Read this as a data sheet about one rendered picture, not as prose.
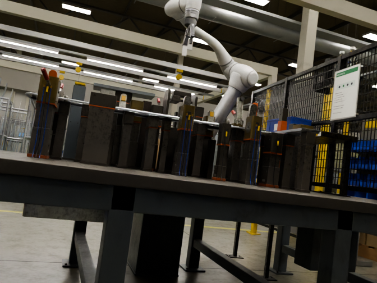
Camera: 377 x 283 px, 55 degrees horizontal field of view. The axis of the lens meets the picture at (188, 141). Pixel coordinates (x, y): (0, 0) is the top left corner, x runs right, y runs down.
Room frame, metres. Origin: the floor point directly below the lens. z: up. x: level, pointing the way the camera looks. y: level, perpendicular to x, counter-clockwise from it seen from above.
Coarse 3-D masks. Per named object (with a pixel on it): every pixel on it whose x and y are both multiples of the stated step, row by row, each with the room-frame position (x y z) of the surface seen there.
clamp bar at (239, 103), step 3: (237, 99) 2.22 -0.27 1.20; (240, 99) 2.19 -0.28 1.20; (243, 99) 2.19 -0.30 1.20; (237, 102) 2.21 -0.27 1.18; (240, 102) 2.22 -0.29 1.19; (237, 105) 2.21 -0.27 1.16; (240, 105) 2.22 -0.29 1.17; (237, 108) 2.20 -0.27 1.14; (240, 108) 2.22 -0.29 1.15; (237, 111) 2.20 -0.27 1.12; (240, 111) 2.21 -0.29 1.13; (237, 114) 2.20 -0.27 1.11; (240, 114) 2.21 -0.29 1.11; (237, 117) 2.19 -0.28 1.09; (240, 117) 2.21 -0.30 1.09; (237, 120) 2.19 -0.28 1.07; (240, 120) 2.21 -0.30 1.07; (237, 123) 2.19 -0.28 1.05; (240, 123) 2.20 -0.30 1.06
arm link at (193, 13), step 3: (186, 9) 2.19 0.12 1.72; (189, 9) 2.18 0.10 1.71; (192, 9) 2.18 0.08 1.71; (195, 9) 2.18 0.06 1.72; (186, 12) 2.19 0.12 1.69; (189, 12) 2.18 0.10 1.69; (192, 12) 2.18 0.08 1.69; (195, 12) 2.18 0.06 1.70; (198, 12) 2.20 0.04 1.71; (186, 15) 2.19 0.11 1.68; (189, 15) 2.18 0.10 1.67; (192, 15) 2.18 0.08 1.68; (195, 15) 2.19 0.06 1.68; (198, 15) 2.21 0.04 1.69; (186, 18) 2.21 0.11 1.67; (192, 18) 2.19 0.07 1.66; (195, 18) 2.19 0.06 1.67; (198, 18) 2.22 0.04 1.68
